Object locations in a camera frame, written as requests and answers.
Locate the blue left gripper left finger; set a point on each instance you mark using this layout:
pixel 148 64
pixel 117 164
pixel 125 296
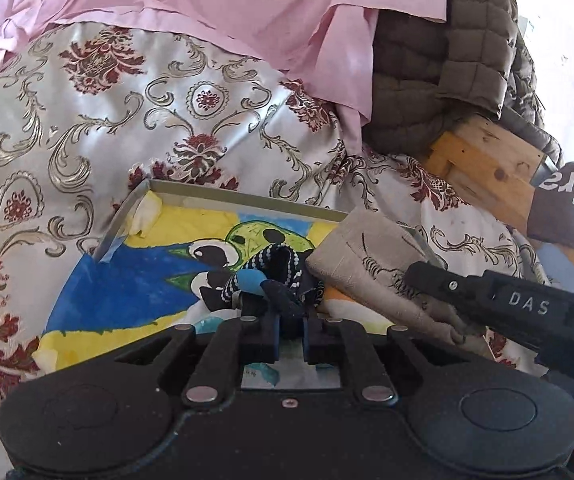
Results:
pixel 236 343

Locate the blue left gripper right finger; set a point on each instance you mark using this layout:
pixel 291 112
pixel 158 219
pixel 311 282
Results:
pixel 346 345

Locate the black white patterned sock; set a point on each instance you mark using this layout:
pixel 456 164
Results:
pixel 278 267

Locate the grey printed sock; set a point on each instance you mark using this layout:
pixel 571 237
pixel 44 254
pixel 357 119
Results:
pixel 366 256

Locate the dark brown printed cloth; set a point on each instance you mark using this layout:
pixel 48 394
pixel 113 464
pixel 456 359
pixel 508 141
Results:
pixel 551 217

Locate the floral satin bedspread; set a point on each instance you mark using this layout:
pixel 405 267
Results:
pixel 88 111

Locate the brown quilted jacket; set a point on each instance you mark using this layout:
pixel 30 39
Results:
pixel 429 77

